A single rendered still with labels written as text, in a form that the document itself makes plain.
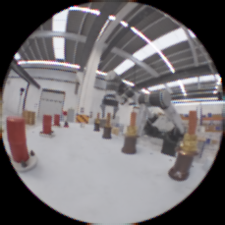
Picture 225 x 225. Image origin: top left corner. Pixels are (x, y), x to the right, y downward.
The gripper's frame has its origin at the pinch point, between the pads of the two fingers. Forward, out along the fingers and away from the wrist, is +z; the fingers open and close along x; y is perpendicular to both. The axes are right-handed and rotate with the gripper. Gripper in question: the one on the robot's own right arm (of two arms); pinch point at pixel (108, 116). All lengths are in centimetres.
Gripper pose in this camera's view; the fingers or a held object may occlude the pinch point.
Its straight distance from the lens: 60.5
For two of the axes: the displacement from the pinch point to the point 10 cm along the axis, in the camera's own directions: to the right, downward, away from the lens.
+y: 4.5, -0.1, -8.9
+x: 8.9, 1.3, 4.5
